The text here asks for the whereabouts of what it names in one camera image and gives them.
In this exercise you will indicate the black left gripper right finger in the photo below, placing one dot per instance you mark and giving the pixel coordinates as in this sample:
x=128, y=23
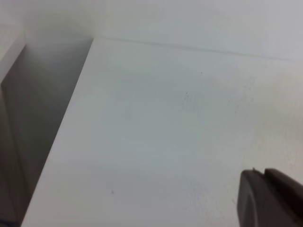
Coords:
x=287, y=187

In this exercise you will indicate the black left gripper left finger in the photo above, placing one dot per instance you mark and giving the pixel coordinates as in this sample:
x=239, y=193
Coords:
x=260, y=205

